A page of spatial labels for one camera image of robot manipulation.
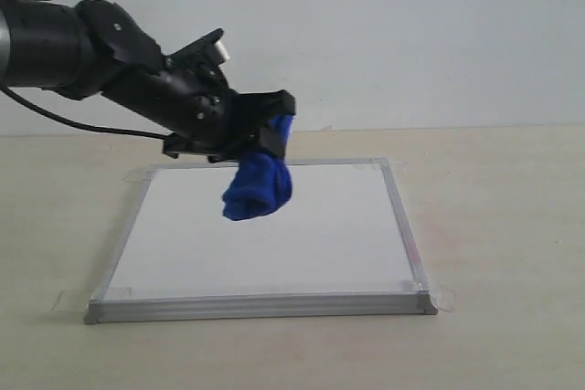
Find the blue microfiber cloth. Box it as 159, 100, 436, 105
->
220, 113, 295, 223

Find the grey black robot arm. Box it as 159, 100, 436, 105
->
1, 0, 296, 163

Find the aluminium framed whiteboard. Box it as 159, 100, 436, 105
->
84, 159, 438, 324

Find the clear tape front right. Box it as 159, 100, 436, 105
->
430, 287, 456, 312

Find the clear tape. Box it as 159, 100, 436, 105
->
430, 287, 456, 312
354, 157, 409, 173
123, 167, 156, 183

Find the clear tape back right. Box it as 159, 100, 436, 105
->
354, 157, 409, 173

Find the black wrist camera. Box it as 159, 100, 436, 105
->
166, 28, 230, 69

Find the clear tape back left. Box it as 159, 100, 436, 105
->
123, 167, 156, 183

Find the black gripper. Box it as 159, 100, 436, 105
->
101, 68, 296, 163

